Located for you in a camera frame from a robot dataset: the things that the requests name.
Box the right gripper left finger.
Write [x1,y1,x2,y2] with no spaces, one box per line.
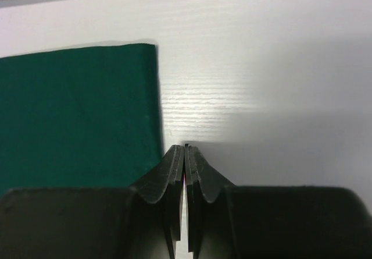
[1,145,184,258]

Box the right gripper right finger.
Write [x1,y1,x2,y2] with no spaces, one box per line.
[184,145,371,258]

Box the green surgical cloth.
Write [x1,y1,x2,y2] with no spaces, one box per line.
[1,43,163,193]

